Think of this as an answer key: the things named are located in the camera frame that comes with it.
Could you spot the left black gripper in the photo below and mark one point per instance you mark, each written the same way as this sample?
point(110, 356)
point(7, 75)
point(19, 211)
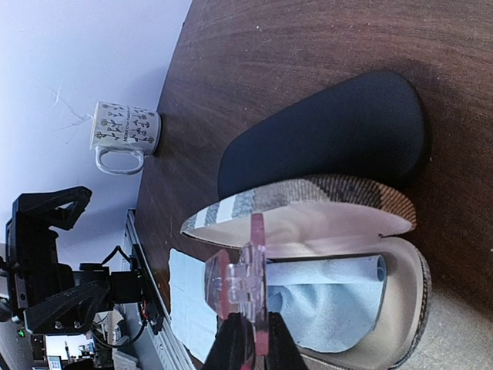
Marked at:
point(35, 276)

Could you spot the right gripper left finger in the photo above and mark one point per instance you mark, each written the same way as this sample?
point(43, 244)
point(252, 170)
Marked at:
point(233, 348)

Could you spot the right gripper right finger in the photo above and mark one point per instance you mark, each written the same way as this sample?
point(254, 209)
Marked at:
point(283, 352)

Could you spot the pink thin frame glasses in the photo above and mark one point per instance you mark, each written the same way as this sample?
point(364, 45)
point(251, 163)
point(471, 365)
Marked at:
point(241, 288)

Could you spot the blue cleaning cloth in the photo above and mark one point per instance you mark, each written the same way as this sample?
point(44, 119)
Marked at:
point(193, 321)
point(328, 305)

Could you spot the tan glasses case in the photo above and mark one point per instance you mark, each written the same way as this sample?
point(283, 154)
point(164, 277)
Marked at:
point(322, 216)

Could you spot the black glasses case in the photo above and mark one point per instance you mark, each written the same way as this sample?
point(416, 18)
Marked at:
point(372, 126)

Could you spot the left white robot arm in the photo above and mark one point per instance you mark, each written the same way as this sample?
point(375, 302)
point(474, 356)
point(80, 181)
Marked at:
point(4, 285)

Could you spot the patterned white mug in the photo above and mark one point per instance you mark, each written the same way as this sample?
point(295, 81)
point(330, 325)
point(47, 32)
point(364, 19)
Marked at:
point(119, 128)

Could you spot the front aluminium rail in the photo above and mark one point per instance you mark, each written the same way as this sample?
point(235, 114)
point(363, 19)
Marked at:
point(157, 347)

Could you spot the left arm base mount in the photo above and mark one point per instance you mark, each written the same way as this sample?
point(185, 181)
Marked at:
point(134, 284)

